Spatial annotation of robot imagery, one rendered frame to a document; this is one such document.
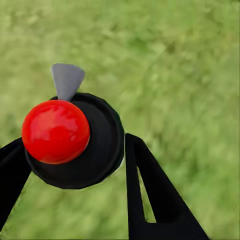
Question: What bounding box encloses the pesticide atomizer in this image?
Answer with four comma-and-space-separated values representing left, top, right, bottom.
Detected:
21, 63, 126, 190

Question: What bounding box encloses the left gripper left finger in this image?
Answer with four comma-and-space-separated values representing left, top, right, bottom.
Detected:
0, 137, 32, 232

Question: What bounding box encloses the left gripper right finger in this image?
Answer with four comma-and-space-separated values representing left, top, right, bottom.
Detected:
124, 133, 210, 240

